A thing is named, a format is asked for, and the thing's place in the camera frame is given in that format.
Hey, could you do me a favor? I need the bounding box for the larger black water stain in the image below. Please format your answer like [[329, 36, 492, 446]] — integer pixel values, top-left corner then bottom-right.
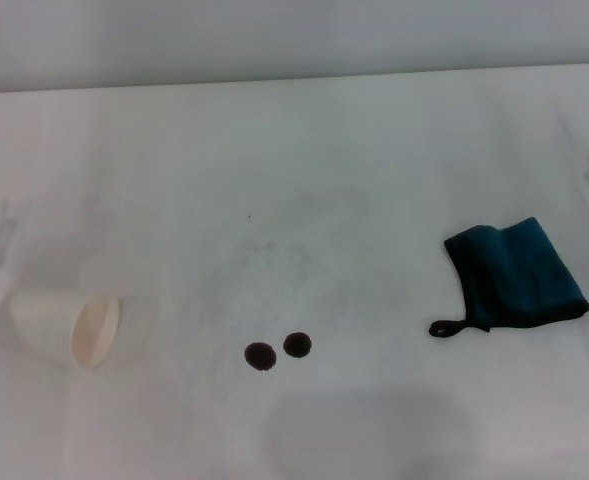
[[243, 341, 278, 373]]

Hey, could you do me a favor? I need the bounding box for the white paper cup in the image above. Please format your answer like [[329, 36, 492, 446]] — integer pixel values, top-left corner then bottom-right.
[[4, 287, 122, 371]]

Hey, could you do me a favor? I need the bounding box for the blue rag with black trim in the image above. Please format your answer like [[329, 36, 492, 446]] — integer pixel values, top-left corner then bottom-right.
[[427, 216, 589, 338]]

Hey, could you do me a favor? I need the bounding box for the smaller black water stain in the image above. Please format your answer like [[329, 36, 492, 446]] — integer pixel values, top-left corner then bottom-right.
[[282, 331, 313, 359]]

